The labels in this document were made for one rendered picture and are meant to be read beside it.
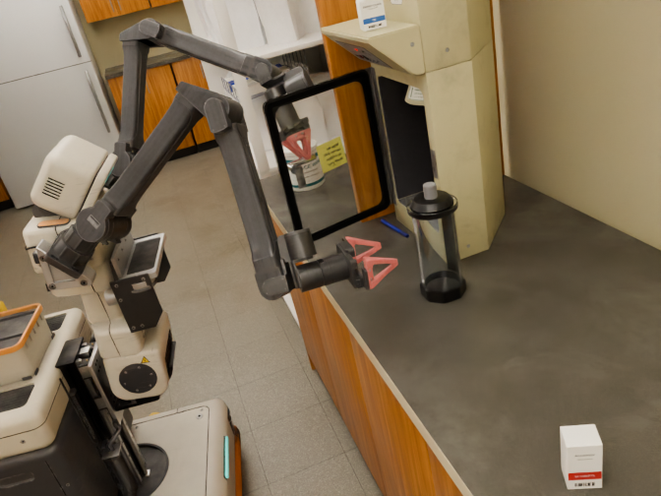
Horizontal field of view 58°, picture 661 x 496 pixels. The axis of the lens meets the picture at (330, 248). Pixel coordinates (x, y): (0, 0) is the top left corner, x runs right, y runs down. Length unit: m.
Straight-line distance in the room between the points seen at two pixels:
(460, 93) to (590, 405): 0.69
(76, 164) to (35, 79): 4.61
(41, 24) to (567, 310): 5.39
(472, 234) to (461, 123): 0.28
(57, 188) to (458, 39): 0.99
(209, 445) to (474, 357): 1.21
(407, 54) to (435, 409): 0.71
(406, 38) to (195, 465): 1.49
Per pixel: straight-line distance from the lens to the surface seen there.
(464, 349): 1.22
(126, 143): 1.80
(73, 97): 6.14
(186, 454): 2.18
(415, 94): 1.45
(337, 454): 2.37
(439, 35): 1.33
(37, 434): 1.76
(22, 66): 6.14
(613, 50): 1.52
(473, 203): 1.47
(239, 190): 1.25
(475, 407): 1.10
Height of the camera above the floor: 1.70
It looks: 27 degrees down
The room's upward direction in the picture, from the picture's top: 13 degrees counter-clockwise
